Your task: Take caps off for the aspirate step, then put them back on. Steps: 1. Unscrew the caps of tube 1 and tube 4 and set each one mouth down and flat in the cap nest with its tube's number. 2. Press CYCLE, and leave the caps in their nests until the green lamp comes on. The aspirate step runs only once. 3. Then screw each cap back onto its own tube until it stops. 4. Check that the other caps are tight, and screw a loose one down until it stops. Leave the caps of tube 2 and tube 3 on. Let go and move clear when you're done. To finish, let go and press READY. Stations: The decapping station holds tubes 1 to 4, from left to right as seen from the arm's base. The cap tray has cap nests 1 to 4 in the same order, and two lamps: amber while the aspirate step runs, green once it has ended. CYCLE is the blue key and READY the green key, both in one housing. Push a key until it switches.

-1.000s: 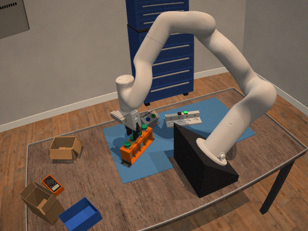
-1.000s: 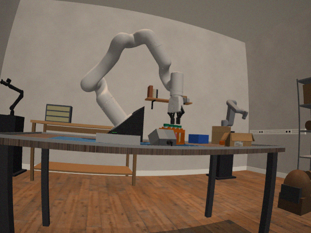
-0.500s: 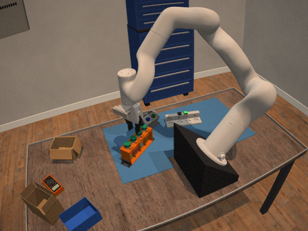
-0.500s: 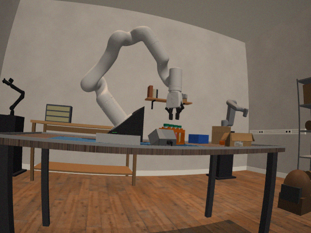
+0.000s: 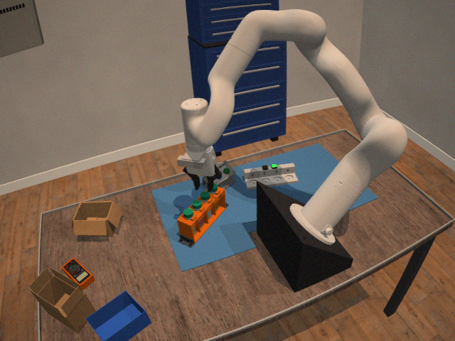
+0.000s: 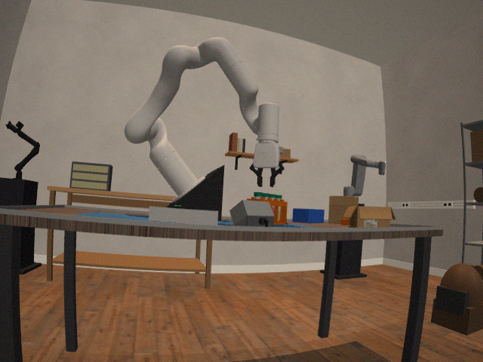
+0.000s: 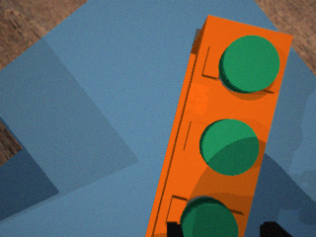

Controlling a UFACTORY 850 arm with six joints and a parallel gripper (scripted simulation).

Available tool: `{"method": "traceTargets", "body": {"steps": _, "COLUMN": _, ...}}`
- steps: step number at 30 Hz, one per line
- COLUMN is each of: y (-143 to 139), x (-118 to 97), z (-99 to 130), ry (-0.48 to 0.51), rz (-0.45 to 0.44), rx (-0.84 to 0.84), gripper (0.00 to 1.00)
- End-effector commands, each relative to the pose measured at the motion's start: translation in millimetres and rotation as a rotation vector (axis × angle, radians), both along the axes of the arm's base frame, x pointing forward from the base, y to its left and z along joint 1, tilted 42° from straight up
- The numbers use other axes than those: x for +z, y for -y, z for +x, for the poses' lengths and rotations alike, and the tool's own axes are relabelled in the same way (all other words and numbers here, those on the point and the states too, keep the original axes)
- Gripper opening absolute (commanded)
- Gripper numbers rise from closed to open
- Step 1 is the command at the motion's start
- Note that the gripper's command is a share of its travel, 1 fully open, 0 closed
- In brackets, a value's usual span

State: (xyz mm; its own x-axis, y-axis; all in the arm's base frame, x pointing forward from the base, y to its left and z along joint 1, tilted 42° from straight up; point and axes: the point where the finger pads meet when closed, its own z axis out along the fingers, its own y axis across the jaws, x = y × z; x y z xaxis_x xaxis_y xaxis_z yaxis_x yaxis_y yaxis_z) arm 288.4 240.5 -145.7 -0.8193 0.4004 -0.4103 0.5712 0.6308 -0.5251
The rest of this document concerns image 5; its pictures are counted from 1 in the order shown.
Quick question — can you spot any orange digital multimeter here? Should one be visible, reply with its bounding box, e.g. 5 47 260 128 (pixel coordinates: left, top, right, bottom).
62 258 95 290

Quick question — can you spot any white key housing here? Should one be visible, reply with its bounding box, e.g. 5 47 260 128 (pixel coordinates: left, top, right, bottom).
202 161 237 189

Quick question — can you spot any blue open bin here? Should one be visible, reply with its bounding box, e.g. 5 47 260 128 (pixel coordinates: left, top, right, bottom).
86 291 151 341

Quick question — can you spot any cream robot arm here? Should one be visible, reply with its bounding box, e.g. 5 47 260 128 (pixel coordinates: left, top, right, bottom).
177 9 407 245

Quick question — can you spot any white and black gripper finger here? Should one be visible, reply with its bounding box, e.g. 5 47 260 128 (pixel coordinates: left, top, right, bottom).
183 167 200 190
207 165 222 192

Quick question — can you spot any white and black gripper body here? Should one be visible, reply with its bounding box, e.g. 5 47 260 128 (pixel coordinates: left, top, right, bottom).
186 146 218 176

